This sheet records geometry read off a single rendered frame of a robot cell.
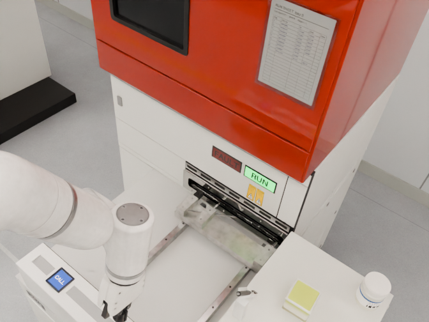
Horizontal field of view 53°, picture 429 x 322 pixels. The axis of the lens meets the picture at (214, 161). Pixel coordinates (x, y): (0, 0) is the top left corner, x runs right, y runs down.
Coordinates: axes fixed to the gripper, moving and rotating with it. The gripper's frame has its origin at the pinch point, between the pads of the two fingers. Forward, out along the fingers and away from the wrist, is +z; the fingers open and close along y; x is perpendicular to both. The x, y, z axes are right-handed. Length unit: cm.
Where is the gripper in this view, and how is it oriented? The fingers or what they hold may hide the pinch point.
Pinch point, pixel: (119, 314)
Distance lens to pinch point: 105.9
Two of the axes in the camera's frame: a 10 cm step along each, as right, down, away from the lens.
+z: -2.0, 8.0, 5.7
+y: -5.8, 3.7, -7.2
